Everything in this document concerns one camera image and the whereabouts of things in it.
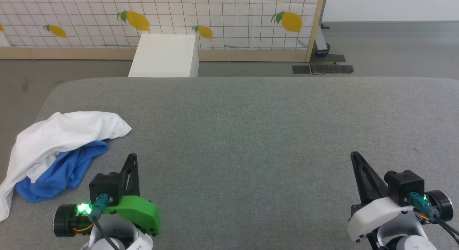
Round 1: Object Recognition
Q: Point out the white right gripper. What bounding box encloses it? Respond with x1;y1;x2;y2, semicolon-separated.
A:
347;151;453;242

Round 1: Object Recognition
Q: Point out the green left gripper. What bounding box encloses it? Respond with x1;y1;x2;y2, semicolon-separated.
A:
53;153;162;238

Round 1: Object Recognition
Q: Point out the white and blue shirt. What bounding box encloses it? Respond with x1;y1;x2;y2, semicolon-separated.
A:
0;111;133;222

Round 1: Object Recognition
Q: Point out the brown black floor plate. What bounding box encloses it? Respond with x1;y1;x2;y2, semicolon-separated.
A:
310;61;355;75

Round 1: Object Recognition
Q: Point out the grey fabric sofa seat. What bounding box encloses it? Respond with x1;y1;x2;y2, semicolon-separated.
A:
0;76;459;250

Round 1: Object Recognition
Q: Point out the long black floor patch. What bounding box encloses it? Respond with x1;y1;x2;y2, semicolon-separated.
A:
311;54;347;63

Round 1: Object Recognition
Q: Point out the white rectangular box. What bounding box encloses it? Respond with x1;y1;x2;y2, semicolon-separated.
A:
128;34;200;78

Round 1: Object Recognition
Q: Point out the white left cable tag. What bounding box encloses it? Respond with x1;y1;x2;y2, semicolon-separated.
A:
126;232;153;250

